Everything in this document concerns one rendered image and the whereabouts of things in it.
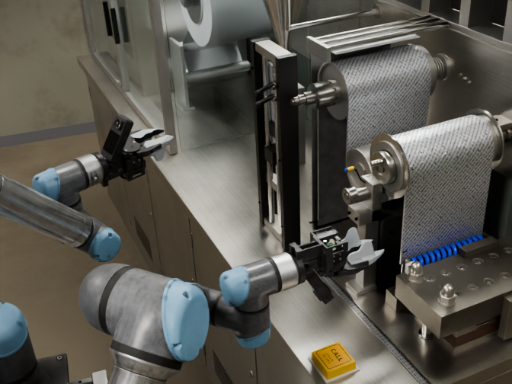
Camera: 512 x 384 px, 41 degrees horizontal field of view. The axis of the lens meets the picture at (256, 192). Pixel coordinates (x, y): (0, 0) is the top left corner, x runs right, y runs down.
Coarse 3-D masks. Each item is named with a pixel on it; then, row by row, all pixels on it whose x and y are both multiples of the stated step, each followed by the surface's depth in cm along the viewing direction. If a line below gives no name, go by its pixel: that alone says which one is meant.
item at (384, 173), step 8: (376, 152) 148; (384, 152) 147; (384, 160) 146; (392, 160) 146; (376, 168) 150; (384, 168) 148; (392, 168) 145; (376, 176) 151; (384, 176) 148; (392, 176) 146
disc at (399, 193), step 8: (376, 136) 150; (384, 136) 148; (392, 136) 145; (392, 144) 145; (400, 152) 143; (408, 168) 143; (408, 176) 143; (408, 184) 144; (384, 192) 154; (392, 192) 150; (400, 192) 147
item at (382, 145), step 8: (496, 136) 152; (376, 144) 151; (384, 144) 148; (496, 144) 153; (392, 152) 145; (496, 152) 154; (400, 160) 144; (400, 168) 144; (400, 176) 145; (384, 184) 152; (392, 184) 149; (400, 184) 146
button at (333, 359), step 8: (336, 344) 148; (312, 352) 147; (320, 352) 147; (328, 352) 146; (336, 352) 146; (344, 352) 146; (320, 360) 144; (328, 360) 144; (336, 360) 144; (344, 360) 144; (352, 360) 144; (320, 368) 145; (328, 368) 142; (336, 368) 142; (344, 368) 143; (352, 368) 144; (328, 376) 142
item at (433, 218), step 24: (432, 192) 150; (456, 192) 153; (480, 192) 157; (408, 216) 150; (432, 216) 153; (456, 216) 157; (480, 216) 161; (408, 240) 154; (432, 240) 157; (456, 240) 161
